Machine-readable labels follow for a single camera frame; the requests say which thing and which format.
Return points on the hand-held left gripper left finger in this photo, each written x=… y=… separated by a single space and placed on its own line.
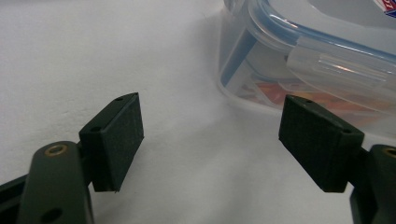
x=112 y=140

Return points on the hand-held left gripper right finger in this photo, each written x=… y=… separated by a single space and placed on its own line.
x=320 y=140

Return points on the clear plastic food container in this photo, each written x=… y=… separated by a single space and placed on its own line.
x=246 y=65

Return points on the clear container lid blue seal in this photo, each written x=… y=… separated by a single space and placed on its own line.
x=314 y=40

